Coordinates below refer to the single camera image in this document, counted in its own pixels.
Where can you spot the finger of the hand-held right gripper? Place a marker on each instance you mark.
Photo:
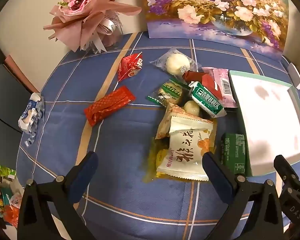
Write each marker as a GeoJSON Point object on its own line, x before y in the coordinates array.
{"type": "Point", "coordinates": [283, 166]}

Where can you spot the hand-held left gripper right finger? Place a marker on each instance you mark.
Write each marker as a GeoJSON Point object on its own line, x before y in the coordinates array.
{"type": "Point", "coordinates": [212, 170]}

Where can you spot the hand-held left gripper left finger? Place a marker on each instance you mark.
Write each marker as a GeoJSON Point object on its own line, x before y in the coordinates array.
{"type": "Point", "coordinates": [88, 166]}

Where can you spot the dark green snack packet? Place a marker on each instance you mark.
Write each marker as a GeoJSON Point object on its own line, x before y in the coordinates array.
{"type": "Point", "coordinates": [233, 155]}

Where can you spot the white packet orange flower print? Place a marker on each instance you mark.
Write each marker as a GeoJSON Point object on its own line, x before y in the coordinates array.
{"type": "Point", "coordinates": [182, 152]}

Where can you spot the white tray green rim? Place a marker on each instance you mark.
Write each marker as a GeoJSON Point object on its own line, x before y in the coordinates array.
{"type": "Point", "coordinates": [265, 125]}

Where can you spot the yellow snack packet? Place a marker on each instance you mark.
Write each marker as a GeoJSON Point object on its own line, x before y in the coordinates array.
{"type": "Point", "coordinates": [152, 165]}

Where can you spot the long red snack packet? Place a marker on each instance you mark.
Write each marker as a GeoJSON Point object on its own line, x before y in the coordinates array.
{"type": "Point", "coordinates": [110, 105]}

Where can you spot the small round white pastry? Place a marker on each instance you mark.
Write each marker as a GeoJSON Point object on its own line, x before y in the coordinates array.
{"type": "Point", "coordinates": [191, 108]}

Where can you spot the orange beige snack packet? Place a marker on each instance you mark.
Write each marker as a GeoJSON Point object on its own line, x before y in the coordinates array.
{"type": "Point", "coordinates": [166, 122]}

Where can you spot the green white snack packet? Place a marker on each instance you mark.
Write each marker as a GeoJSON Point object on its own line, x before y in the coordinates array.
{"type": "Point", "coordinates": [206, 101]}

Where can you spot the pink snack packet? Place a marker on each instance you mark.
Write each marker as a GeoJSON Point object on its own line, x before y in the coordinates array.
{"type": "Point", "coordinates": [223, 85]}

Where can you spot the green cookie packet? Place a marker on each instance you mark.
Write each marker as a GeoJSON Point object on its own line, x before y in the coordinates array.
{"type": "Point", "coordinates": [168, 93]}

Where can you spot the dark red snack packet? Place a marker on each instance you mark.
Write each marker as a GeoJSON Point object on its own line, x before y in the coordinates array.
{"type": "Point", "coordinates": [195, 76]}

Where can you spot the round white pastry clear wrapper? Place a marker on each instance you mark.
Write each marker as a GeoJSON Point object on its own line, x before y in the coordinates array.
{"type": "Point", "coordinates": [176, 63]}

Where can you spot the blue plaid tablecloth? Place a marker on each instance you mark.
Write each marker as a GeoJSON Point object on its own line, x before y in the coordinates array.
{"type": "Point", "coordinates": [130, 205]}

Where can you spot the crumpled blue white wrapper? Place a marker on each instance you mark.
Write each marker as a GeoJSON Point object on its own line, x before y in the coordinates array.
{"type": "Point", "coordinates": [30, 115]}

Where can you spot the white plastic device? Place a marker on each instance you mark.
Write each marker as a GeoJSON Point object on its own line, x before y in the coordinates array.
{"type": "Point", "coordinates": [296, 76]}

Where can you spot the pile of colourful packets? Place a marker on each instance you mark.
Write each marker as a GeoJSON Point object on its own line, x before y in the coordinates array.
{"type": "Point", "coordinates": [3, 195]}

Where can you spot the dark cabinet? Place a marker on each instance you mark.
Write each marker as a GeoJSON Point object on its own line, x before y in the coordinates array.
{"type": "Point", "coordinates": [2, 110]}

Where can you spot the pink flower bouquet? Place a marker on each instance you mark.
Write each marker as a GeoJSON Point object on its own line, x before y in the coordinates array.
{"type": "Point", "coordinates": [85, 17]}

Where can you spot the flower painting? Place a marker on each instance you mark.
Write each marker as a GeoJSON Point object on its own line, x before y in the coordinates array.
{"type": "Point", "coordinates": [215, 10]}

